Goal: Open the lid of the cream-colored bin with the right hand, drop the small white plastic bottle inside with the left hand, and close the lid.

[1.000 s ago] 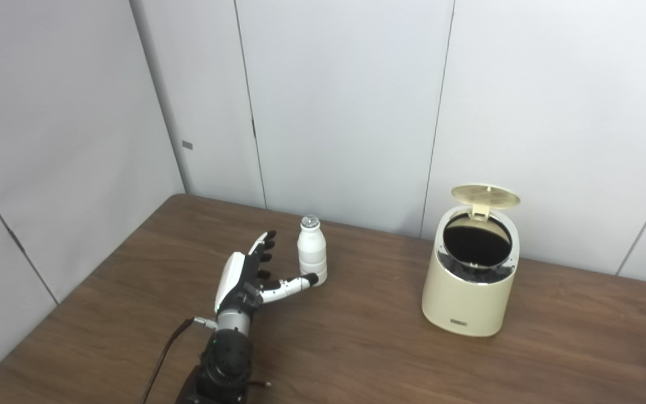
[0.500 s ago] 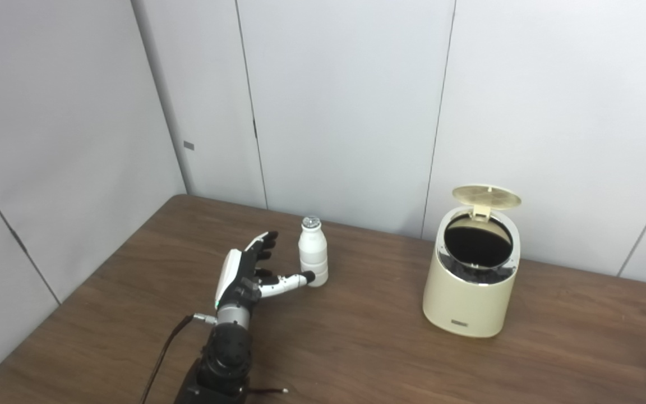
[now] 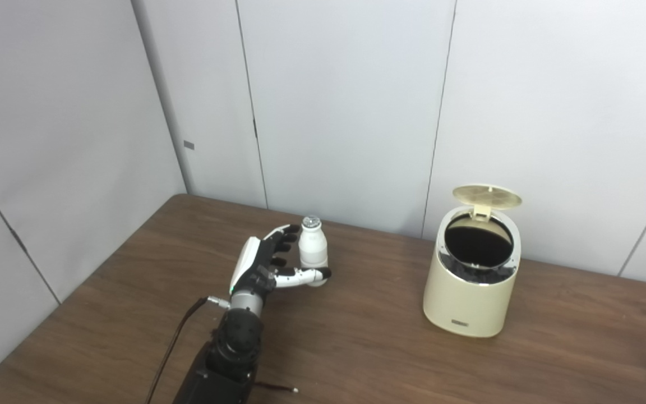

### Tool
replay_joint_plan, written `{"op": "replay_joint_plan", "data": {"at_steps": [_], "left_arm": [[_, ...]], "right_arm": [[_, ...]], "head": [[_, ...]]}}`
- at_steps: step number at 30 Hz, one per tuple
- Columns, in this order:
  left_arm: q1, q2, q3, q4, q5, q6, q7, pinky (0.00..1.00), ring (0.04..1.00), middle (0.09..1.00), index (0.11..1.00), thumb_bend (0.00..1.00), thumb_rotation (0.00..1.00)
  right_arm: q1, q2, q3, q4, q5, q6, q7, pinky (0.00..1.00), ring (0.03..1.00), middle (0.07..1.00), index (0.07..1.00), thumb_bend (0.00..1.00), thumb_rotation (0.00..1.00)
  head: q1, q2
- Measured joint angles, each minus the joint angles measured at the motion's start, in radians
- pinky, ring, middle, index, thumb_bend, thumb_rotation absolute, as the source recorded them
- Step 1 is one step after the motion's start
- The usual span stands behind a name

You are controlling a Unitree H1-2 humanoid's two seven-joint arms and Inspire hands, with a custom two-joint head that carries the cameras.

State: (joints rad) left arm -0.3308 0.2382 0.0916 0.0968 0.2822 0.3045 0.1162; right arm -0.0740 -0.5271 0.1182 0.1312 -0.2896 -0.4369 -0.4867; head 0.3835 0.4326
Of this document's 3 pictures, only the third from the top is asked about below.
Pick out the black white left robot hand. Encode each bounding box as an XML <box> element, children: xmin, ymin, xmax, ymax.
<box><xmin>229</xmin><ymin>224</ymin><xmax>333</xmax><ymax>298</ymax></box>

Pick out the small white plastic bottle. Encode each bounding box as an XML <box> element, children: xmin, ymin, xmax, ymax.
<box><xmin>298</xmin><ymin>215</ymin><xmax>329</xmax><ymax>287</ymax></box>

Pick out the cream-colored bin body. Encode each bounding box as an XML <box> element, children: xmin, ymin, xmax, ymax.
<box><xmin>423</xmin><ymin>205</ymin><xmax>523</xmax><ymax>338</ymax></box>

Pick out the round cream bin lid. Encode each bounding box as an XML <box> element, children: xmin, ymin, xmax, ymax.
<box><xmin>452</xmin><ymin>184</ymin><xmax>523</xmax><ymax>219</ymax></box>

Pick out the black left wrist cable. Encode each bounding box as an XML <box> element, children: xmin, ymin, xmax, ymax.
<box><xmin>145</xmin><ymin>296</ymin><xmax>231</xmax><ymax>404</ymax></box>

